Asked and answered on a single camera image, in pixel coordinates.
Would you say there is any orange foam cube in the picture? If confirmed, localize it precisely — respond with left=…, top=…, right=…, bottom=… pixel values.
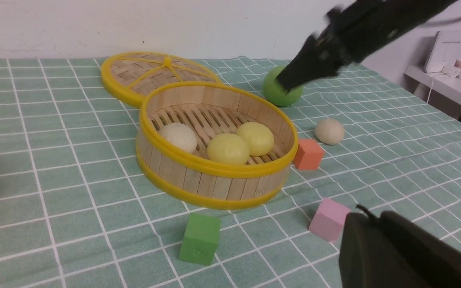
left=293, top=138, right=325, bottom=171

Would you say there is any woven bamboo steamer lid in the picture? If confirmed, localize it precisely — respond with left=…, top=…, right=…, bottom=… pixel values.
left=100, top=51, right=221, bottom=109

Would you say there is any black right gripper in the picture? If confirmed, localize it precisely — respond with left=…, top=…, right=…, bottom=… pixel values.
left=275, top=6, right=375, bottom=93

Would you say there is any white side shelf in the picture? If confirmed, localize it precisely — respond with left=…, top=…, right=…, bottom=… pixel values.
left=404, top=64, right=461, bottom=116

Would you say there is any green foam cube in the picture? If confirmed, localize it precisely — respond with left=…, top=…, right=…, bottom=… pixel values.
left=178, top=213, right=221, bottom=266

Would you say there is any black cable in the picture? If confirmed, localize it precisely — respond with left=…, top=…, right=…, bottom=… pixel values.
left=423, top=6, right=461, bottom=28

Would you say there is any white box on shelf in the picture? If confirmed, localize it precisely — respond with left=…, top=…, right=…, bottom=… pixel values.
left=424, top=30, right=461, bottom=73

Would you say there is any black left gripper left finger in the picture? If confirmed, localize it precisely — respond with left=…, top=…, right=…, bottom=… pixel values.
left=339, top=205, right=430, bottom=288

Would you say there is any green checkered tablecloth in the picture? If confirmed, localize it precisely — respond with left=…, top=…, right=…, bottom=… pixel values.
left=0, top=58, right=461, bottom=288

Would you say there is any bamboo steamer tray yellow rim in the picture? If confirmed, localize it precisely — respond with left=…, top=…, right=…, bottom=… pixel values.
left=136, top=81, right=299, bottom=210

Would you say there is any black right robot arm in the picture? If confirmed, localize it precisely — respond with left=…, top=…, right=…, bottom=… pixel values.
left=276, top=0, right=453, bottom=91

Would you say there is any beige bun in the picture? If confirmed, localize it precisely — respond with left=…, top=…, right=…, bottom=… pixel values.
left=314, top=118, right=345, bottom=145

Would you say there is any pale yellow bun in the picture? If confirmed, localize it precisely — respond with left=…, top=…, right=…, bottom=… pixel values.
left=207, top=133, right=250, bottom=165

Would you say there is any pink foam cube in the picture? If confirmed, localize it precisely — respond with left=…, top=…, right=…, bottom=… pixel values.
left=309, top=198, right=351, bottom=243

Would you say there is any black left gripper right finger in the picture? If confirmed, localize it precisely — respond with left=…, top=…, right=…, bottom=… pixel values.
left=377, top=211, right=461, bottom=288

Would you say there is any white bun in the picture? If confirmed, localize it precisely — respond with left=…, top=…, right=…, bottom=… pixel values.
left=158, top=123, right=198, bottom=154

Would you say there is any green apple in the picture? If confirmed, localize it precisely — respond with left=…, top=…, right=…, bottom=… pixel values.
left=262, top=66, right=304, bottom=107

